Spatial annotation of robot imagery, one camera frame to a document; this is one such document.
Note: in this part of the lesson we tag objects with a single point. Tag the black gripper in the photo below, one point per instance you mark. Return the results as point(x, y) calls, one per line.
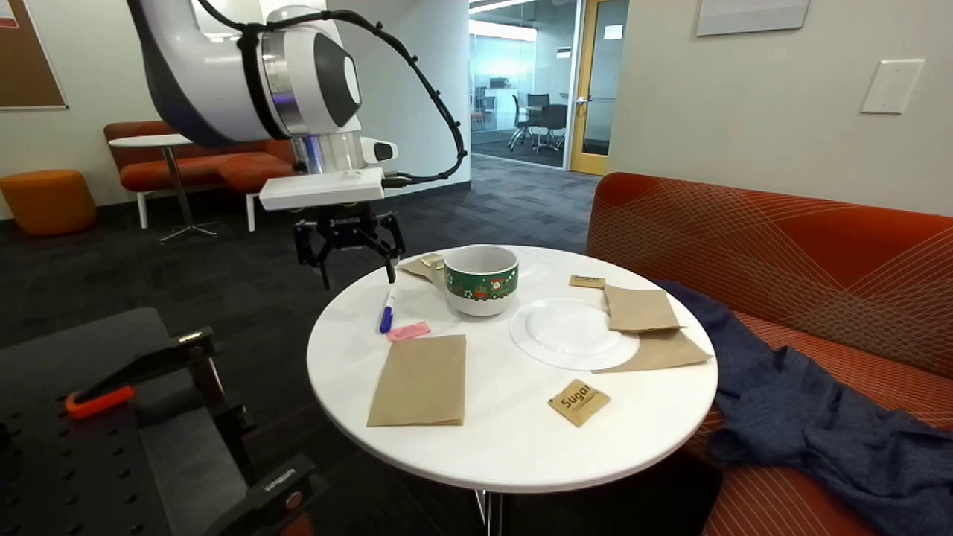
point(347, 224)

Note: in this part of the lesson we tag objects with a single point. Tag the white mug green band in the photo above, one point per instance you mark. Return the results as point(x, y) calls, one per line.
point(481, 285)

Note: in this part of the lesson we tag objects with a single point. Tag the tan paper card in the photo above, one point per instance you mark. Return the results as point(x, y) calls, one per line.
point(421, 269)

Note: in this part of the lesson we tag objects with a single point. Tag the pink sweetener packet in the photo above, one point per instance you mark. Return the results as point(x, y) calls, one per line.
point(408, 333)

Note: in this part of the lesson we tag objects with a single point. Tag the large brown paper napkin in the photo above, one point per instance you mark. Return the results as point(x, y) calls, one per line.
point(418, 383)

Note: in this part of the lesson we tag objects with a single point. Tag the orange lounge sofa white legs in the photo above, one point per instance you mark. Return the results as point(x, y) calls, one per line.
point(196, 167)

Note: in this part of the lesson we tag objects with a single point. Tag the small round side table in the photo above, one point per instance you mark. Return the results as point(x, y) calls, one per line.
point(159, 141)

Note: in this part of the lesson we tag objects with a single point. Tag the black office chair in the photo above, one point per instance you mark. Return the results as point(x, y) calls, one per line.
point(543, 120)

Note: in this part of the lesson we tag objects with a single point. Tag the small plain brown packet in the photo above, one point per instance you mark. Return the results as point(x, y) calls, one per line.
point(588, 280)

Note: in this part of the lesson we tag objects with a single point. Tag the round white table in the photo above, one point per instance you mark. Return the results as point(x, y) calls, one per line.
point(517, 437)

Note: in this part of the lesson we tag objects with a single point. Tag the small brown cardboard square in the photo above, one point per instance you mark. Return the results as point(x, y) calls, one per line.
point(579, 404)

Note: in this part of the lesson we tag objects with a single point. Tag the yellow wooden door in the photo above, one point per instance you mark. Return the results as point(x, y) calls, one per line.
point(597, 90)

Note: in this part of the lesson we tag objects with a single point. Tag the orange round ottoman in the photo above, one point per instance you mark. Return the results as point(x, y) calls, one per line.
point(44, 202)

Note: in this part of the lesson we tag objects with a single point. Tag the brown cork board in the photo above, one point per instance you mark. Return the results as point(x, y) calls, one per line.
point(28, 56)

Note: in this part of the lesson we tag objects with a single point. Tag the orange fabric couch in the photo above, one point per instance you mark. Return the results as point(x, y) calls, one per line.
point(793, 258)

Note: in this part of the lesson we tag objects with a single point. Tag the dark blue cloth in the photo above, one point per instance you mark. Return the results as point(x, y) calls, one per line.
point(843, 419)

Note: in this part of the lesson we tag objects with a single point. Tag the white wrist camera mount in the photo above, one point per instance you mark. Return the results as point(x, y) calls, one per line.
point(315, 190)

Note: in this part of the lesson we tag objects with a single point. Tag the grey wall sign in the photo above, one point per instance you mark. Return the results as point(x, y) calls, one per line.
point(750, 15)

